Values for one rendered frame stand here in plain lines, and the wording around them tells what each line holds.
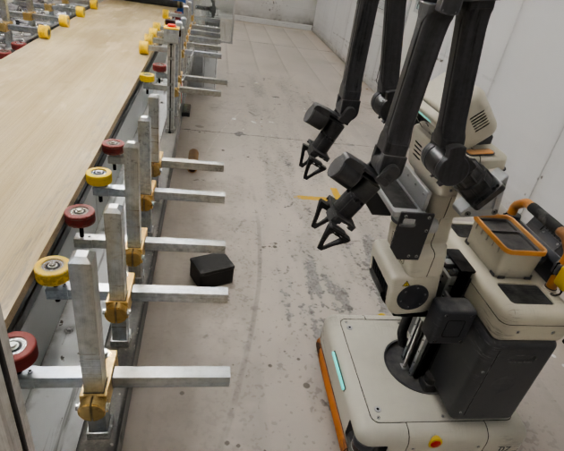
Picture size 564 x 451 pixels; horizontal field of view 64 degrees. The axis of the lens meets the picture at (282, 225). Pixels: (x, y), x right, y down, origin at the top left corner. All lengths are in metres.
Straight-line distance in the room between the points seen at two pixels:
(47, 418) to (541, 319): 1.35
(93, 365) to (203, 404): 1.12
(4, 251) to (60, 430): 0.44
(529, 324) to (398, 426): 0.56
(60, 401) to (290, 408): 1.04
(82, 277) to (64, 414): 0.53
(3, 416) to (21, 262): 0.76
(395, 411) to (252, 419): 0.57
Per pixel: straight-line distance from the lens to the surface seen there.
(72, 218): 1.36
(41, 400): 1.29
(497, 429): 1.92
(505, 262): 1.59
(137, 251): 1.34
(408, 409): 1.81
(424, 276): 1.48
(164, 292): 1.18
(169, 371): 1.01
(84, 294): 0.81
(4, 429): 0.51
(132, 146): 1.21
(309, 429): 1.99
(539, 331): 1.61
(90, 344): 0.89
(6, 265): 1.23
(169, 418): 1.97
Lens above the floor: 1.61
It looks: 31 degrees down
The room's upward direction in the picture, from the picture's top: 10 degrees clockwise
